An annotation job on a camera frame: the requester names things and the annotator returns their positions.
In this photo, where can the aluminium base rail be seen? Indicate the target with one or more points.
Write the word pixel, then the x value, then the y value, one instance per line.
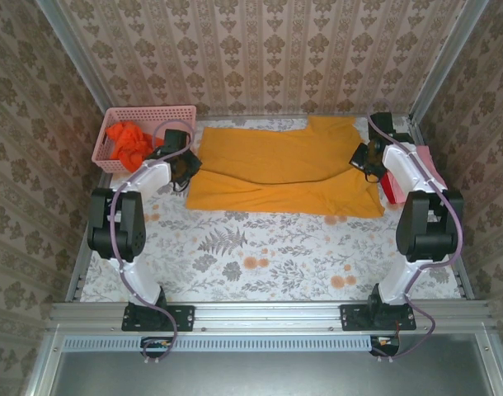
pixel 268 315

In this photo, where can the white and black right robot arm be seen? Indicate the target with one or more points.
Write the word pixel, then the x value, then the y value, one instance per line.
pixel 400 165

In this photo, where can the aluminium side rail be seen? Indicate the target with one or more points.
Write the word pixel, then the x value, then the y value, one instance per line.
pixel 75 280
pixel 466 276

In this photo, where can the black connector board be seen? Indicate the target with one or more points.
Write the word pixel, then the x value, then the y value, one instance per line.
pixel 385 342
pixel 156 344

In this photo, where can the yellow t-shirt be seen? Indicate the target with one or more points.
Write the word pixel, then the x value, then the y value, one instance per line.
pixel 276 156

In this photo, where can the pink plastic basket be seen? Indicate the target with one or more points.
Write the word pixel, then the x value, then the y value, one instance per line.
pixel 111 140

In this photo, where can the pink folded t-shirt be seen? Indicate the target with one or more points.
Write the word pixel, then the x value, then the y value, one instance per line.
pixel 435 169

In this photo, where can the orange-red crumpled t-shirt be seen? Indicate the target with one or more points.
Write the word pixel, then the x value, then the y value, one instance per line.
pixel 128 144

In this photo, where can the aluminium rear rail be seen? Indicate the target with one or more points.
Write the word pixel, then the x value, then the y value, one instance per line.
pixel 255 117

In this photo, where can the grey metal panel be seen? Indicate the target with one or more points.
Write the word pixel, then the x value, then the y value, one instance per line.
pixel 276 371

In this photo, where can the floral table cover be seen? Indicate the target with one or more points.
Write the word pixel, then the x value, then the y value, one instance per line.
pixel 276 264

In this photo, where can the aluminium frame post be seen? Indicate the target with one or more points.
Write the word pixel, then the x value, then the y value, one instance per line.
pixel 452 49
pixel 73 49

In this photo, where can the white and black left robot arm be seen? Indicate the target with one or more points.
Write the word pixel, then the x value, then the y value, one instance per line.
pixel 136 280

